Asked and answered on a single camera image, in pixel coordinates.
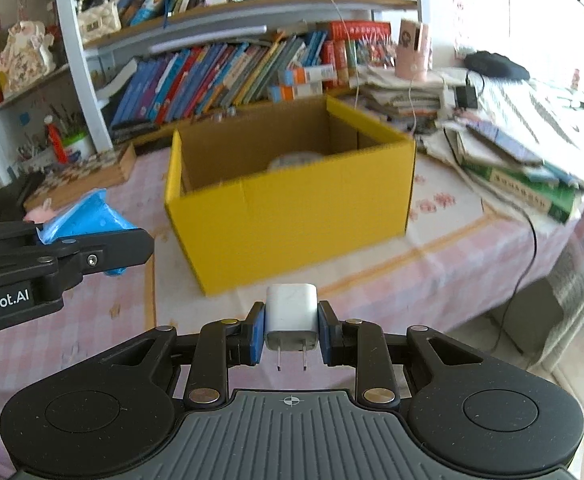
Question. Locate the bundle of colourful pens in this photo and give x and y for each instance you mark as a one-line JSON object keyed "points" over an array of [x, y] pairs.
{"points": [[374, 52]]}

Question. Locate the clear tape roll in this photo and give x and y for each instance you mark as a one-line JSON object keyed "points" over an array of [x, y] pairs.
{"points": [[292, 159]]}

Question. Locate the yellow cardboard box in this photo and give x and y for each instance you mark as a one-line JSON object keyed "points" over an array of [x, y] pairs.
{"points": [[292, 220]]}

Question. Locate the stack of books and notebooks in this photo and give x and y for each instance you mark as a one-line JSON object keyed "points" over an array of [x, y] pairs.
{"points": [[522, 190]]}

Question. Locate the wooden bookshelf with white frame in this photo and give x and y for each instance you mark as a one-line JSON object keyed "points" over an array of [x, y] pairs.
{"points": [[322, 4]]}

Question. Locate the blue plastic packet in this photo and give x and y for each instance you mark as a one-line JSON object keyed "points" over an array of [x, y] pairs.
{"points": [[86, 215]]}

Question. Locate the pink cylindrical container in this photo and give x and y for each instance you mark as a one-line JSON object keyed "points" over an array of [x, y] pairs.
{"points": [[412, 55]]}

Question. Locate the checkered wooden box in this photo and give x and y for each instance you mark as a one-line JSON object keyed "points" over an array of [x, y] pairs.
{"points": [[86, 175]]}

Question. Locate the small pink toy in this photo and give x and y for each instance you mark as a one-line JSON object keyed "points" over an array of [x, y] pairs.
{"points": [[39, 214]]}

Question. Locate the floral house-shaped box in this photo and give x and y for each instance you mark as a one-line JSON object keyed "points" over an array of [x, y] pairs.
{"points": [[24, 57]]}

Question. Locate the row of colourful thin books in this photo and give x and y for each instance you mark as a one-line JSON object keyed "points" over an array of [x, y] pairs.
{"points": [[201, 85]]}

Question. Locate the white plugged-in charger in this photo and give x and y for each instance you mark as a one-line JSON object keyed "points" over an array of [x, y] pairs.
{"points": [[448, 97]]}

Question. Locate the orange and white small box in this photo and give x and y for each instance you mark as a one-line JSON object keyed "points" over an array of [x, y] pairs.
{"points": [[296, 92], [311, 74]]}

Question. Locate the red bottle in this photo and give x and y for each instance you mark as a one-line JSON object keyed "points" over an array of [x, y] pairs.
{"points": [[55, 142]]}

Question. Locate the stack of loose papers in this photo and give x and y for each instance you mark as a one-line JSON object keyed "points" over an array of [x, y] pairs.
{"points": [[397, 95]]}

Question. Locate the white charger plug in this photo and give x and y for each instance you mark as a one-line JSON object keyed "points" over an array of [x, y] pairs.
{"points": [[292, 310]]}

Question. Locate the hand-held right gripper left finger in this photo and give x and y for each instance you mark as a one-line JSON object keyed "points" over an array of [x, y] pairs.
{"points": [[257, 332]]}

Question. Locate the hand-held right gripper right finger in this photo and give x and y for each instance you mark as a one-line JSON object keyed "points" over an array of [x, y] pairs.
{"points": [[326, 334]]}

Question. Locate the white jar with green lid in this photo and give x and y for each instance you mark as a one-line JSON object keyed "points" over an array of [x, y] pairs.
{"points": [[77, 146]]}

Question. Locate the white quilted handbag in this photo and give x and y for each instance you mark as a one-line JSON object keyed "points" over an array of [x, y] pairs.
{"points": [[96, 22]]}

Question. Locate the red thick dictionary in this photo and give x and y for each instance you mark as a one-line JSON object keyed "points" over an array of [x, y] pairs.
{"points": [[357, 29]]}

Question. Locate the black power adapter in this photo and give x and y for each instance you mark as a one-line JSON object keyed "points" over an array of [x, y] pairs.
{"points": [[467, 96]]}

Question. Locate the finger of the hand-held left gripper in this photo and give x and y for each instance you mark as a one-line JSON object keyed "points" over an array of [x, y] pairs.
{"points": [[111, 252], [1, 232]]}

